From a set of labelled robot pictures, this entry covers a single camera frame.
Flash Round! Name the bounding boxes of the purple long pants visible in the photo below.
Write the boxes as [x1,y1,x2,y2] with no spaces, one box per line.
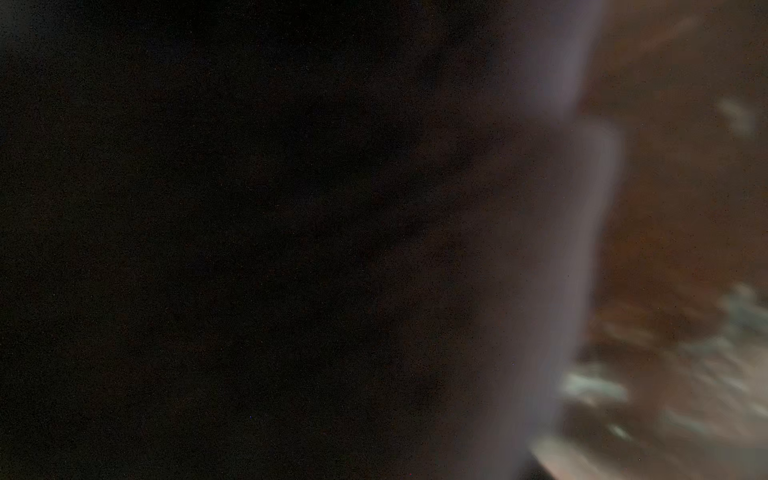
[1,1,620,479]

